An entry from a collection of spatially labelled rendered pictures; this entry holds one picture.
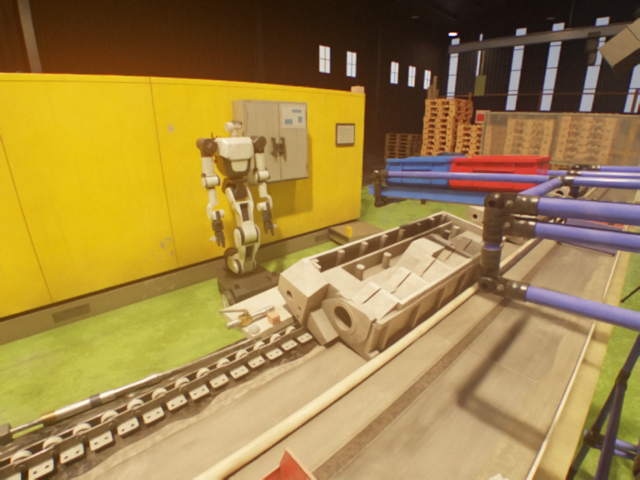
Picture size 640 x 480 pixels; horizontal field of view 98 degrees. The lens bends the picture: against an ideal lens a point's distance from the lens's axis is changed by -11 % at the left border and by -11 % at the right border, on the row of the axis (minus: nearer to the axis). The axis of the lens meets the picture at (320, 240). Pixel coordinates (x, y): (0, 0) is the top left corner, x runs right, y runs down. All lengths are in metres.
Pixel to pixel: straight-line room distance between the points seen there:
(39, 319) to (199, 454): 2.41
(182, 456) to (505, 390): 0.88
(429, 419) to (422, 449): 0.09
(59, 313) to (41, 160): 1.18
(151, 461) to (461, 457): 0.71
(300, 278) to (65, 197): 2.13
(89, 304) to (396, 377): 2.60
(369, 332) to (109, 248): 2.38
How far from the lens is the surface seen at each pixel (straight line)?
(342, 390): 0.92
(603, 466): 1.20
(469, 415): 0.98
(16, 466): 1.01
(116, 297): 3.10
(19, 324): 3.14
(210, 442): 0.89
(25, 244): 2.91
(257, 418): 0.91
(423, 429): 0.91
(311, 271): 1.06
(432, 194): 1.29
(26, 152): 2.80
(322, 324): 1.07
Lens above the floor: 1.45
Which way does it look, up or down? 21 degrees down
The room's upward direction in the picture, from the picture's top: straight up
